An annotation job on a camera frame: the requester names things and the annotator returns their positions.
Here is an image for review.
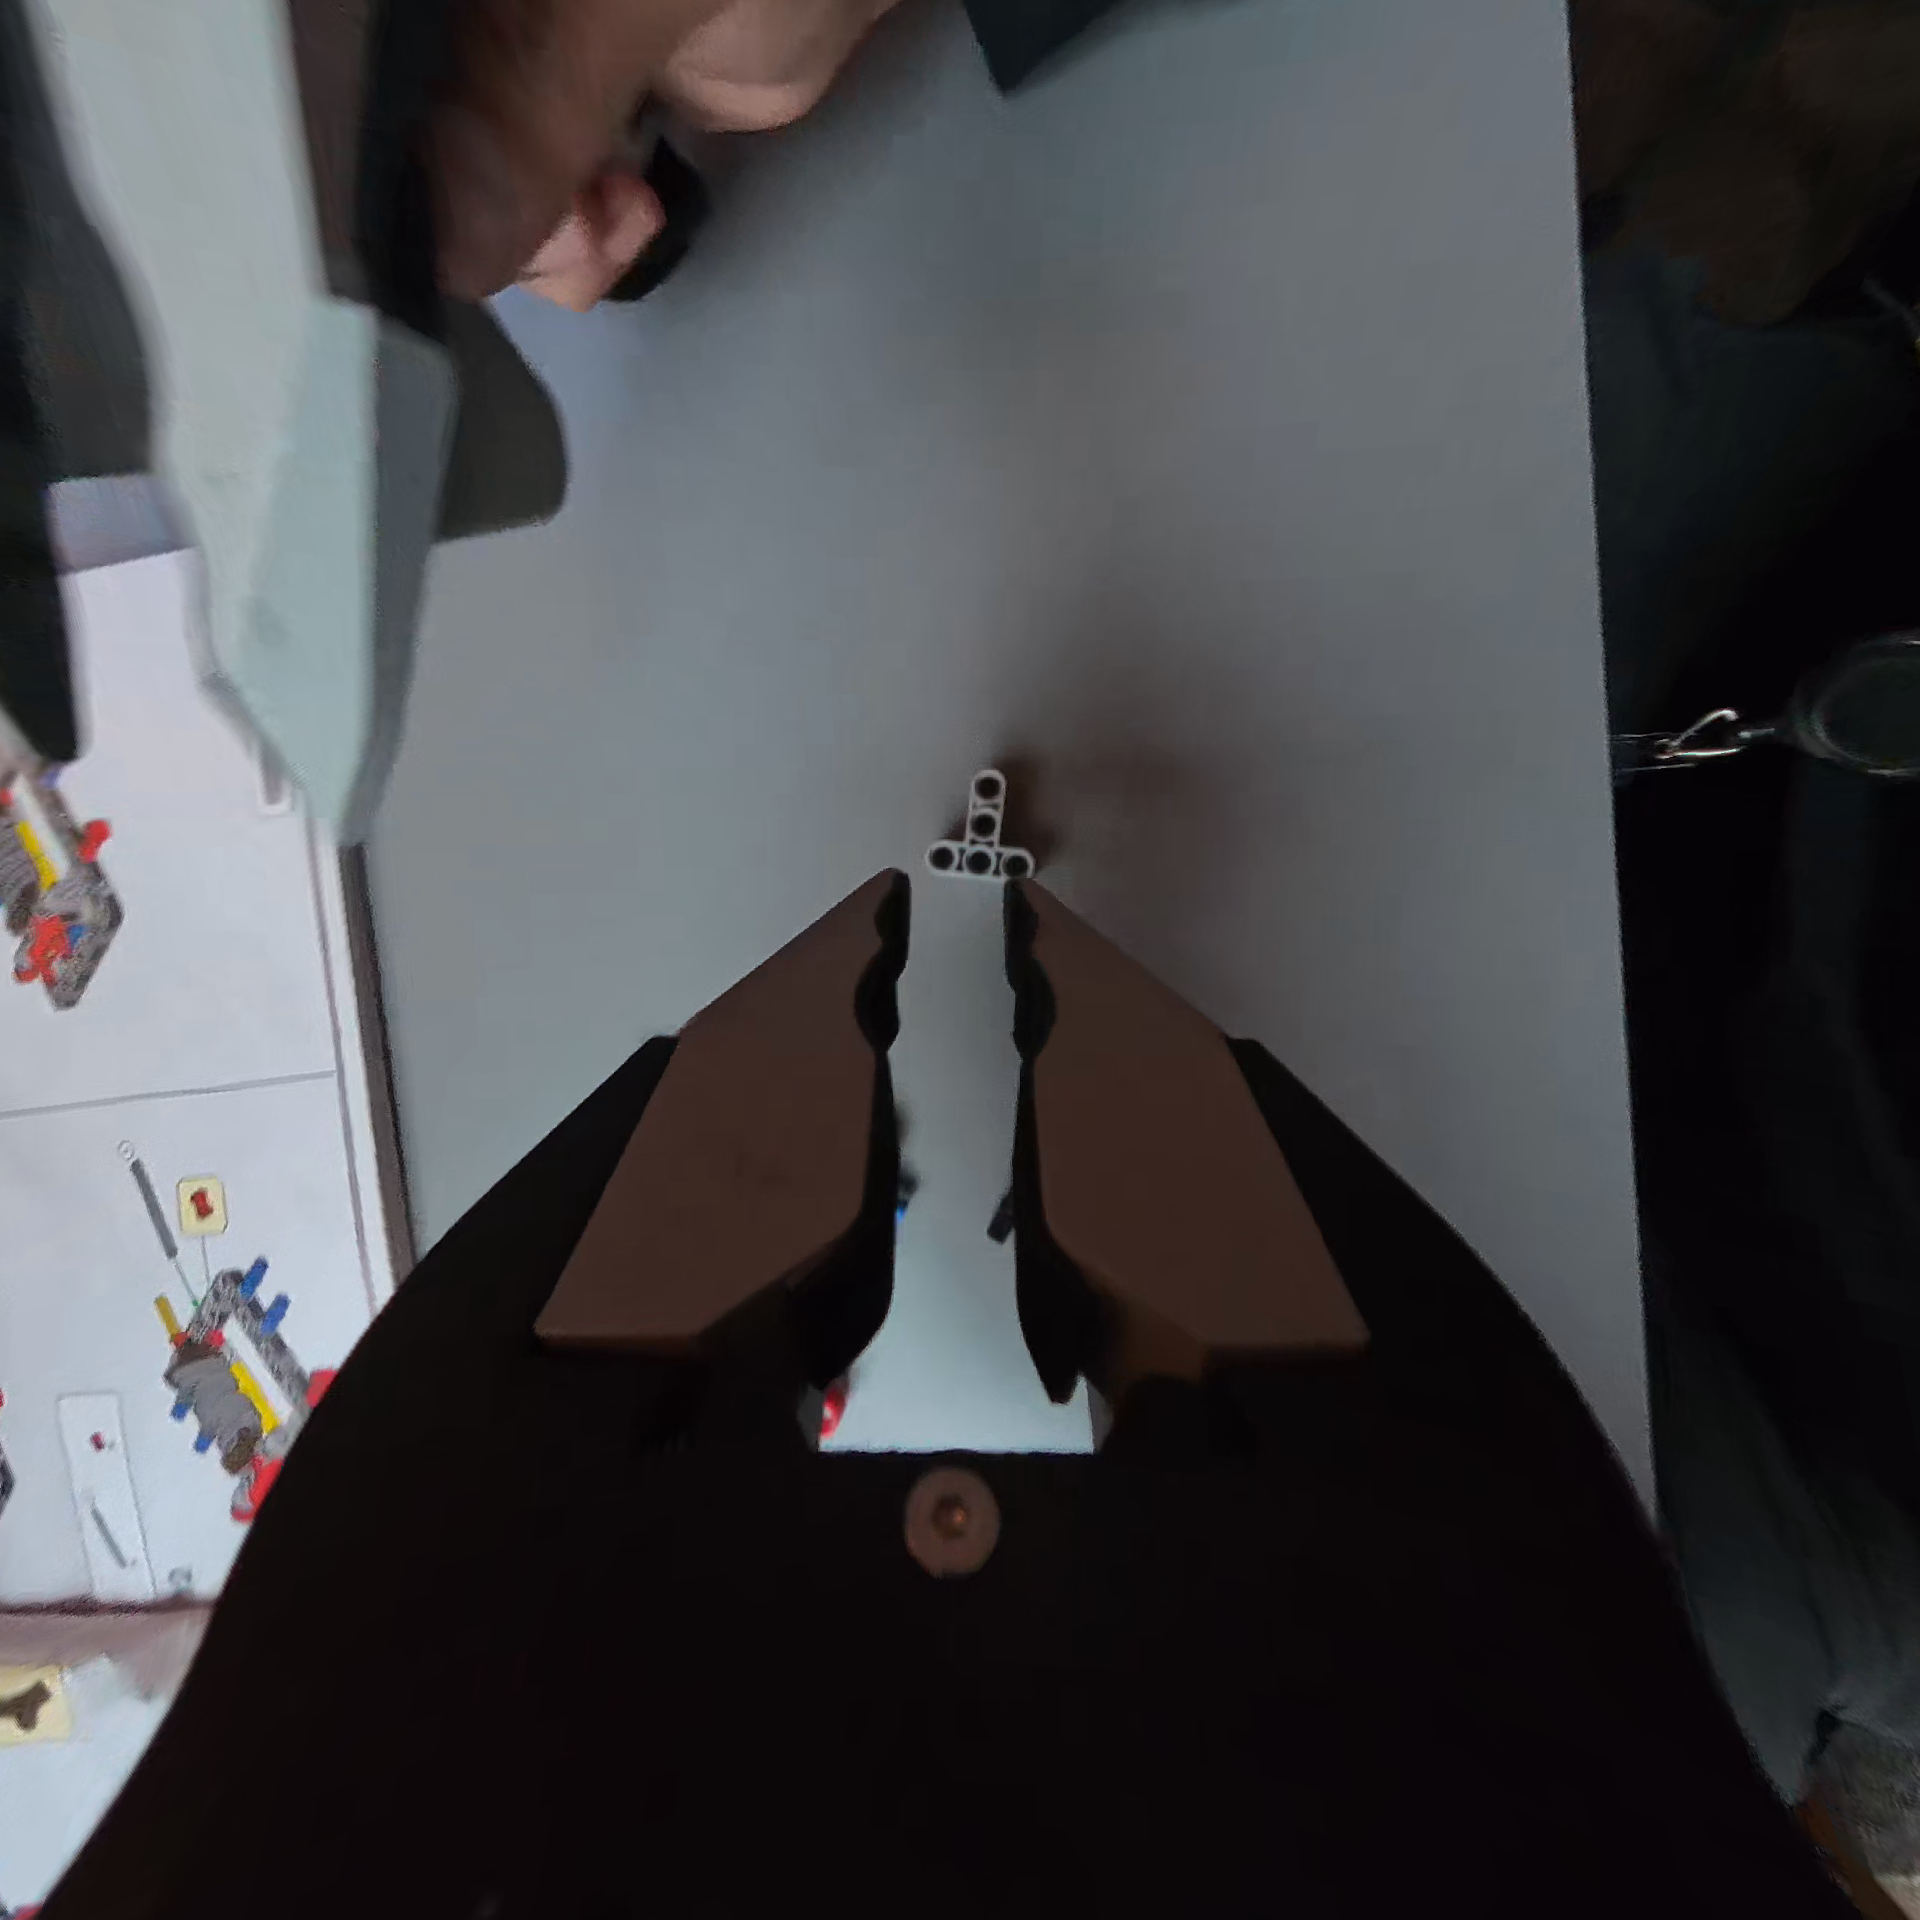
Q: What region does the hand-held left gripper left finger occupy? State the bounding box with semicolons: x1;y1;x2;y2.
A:
536;868;911;1390

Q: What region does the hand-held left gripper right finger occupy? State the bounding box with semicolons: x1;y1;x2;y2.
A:
998;877;1372;1410

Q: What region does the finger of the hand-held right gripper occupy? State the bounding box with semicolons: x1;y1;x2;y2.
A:
0;0;461;847

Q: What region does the black lego frame assembly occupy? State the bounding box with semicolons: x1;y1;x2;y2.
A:
817;1102;919;1437

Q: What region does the grey T-shaped lego beam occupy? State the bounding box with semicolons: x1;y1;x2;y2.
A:
925;768;1038;885

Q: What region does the lego instruction booklet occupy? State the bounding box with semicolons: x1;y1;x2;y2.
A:
0;482;399;1754

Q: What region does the person's right hand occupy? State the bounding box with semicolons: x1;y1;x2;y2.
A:
427;0;904;315

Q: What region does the person's dark clothing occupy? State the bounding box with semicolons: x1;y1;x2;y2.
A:
1566;0;1920;1811

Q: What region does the black strap with buckle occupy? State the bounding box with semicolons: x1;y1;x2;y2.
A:
1611;633;1920;787

